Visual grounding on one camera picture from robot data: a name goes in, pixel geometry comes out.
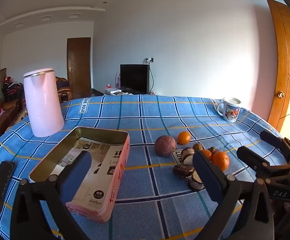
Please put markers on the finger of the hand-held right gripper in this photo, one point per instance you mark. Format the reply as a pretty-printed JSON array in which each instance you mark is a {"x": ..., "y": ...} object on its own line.
[
  {"x": 272, "y": 138},
  {"x": 249, "y": 158}
]

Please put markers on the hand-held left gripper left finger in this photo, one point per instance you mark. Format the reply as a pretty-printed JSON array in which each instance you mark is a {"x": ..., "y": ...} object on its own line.
[{"x": 78, "y": 175}]

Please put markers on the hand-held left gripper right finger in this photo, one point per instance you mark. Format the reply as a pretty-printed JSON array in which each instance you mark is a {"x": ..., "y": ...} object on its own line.
[{"x": 204, "y": 172}]

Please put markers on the pink metal tin box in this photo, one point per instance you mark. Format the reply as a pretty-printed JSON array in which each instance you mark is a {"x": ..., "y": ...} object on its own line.
[{"x": 85, "y": 165}]

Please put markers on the small orange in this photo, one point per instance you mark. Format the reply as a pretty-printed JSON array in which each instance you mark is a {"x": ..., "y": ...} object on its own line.
[
  {"x": 184, "y": 138},
  {"x": 206, "y": 154}
]

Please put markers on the large orange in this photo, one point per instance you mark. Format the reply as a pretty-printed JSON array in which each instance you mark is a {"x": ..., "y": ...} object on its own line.
[{"x": 221, "y": 161}]

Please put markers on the wrinkled brown walnut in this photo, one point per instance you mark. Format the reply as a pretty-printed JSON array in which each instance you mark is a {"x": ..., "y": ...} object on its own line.
[{"x": 213, "y": 150}]

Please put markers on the small tan round fruit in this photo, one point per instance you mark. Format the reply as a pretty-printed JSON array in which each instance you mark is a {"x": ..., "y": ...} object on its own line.
[{"x": 198, "y": 146}]

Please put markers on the purple passion fruit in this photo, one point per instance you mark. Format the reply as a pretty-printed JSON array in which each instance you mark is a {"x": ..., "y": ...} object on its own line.
[{"x": 165, "y": 146}]

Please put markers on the brass door knob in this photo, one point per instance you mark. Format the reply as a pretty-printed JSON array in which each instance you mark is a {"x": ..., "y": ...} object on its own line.
[{"x": 281, "y": 94}]

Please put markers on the white printed mug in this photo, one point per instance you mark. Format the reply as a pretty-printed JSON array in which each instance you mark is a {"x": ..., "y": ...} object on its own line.
[{"x": 231, "y": 111}]

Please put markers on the black smartphone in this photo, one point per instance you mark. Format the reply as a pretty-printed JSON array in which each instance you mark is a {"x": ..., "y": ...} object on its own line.
[{"x": 0, "y": 186}]

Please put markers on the pink electric kettle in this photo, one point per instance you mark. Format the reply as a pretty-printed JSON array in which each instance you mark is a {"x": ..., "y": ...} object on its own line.
[{"x": 43, "y": 102}]

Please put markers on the blue checked tablecloth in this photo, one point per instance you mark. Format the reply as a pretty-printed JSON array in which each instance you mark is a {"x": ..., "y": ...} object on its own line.
[{"x": 147, "y": 115}]

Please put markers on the light wooden door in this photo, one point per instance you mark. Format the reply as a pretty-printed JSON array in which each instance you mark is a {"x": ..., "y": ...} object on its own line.
[{"x": 284, "y": 55}]

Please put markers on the brown leather armchair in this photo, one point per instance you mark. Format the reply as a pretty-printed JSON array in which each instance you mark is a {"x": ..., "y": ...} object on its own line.
[{"x": 64, "y": 90}]

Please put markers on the white flat box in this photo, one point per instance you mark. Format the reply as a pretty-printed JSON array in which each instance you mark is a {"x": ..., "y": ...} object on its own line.
[{"x": 112, "y": 89}]

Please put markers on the brown leather sofa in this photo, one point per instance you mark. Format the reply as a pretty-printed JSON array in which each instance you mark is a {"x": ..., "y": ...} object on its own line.
[{"x": 7, "y": 110}]

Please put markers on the dark brown door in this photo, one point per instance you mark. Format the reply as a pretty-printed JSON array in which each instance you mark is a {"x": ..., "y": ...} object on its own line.
[{"x": 80, "y": 65}]

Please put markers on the stacked dark chairs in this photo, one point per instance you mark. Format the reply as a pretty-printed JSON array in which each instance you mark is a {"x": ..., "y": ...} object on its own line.
[{"x": 11, "y": 87}]

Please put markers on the black television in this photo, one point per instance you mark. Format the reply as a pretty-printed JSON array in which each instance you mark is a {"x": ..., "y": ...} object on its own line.
[{"x": 134, "y": 78}]

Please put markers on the wall socket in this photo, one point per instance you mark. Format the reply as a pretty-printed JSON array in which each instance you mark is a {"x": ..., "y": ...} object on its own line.
[{"x": 150, "y": 60}]

